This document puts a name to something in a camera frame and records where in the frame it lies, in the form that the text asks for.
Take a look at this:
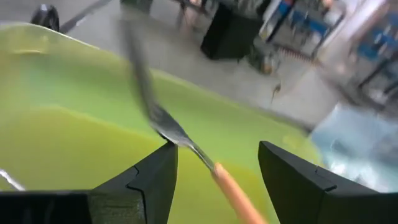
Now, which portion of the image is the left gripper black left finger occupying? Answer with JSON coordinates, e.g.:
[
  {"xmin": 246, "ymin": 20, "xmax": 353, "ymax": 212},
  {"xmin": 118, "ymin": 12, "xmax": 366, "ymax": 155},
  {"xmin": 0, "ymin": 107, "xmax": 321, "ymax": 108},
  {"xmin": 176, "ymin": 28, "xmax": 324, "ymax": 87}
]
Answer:
[{"xmin": 0, "ymin": 141, "xmax": 179, "ymax": 224}]

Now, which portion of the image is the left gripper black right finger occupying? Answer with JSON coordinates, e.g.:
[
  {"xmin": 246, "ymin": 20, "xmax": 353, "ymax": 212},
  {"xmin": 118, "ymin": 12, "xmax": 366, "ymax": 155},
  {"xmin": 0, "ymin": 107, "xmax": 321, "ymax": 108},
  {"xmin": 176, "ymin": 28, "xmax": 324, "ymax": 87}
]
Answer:
[{"xmin": 257, "ymin": 140, "xmax": 398, "ymax": 224}]

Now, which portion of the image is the tan handle steel fork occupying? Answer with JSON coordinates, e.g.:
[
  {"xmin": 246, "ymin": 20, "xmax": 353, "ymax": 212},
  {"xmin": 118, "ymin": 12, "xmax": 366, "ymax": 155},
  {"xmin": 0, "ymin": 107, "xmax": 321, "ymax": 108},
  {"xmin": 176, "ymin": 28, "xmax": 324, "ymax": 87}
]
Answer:
[
  {"xmin": 119, "ymin": 6, "xmax": 270, "ymax": 224},
  {"xmin": 0, "ymin": 167, "xmax": 26, "ymax": 192}
]

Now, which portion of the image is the clear plastic bin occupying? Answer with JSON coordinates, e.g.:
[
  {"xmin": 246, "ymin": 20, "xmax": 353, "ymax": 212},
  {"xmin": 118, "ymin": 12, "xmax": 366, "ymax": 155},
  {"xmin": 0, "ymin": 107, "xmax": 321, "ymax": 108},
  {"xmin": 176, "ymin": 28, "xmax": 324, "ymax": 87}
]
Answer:
[{"xmin": 309, "ymin": 102, "xmax": 398, "ymax": 194}]

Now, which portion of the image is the yellow translucent plastic bin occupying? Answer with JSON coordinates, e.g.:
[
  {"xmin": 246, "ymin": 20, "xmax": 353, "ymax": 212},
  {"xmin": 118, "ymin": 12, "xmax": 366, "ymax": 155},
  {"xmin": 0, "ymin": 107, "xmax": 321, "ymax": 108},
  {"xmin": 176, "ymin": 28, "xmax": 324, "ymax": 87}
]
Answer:
[{"xmin": 0, "ymin": 22, "xmax": 324, "ymax": 224}]

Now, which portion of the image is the black computer tower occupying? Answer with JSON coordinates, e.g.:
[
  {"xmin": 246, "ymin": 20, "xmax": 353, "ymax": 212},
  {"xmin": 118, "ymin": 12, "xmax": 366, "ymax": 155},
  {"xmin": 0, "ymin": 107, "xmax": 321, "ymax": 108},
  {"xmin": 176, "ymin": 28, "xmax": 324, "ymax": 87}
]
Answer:
[{"xmin": 200, "ymin": 1, "xmax": 264, "ymax": 61}]

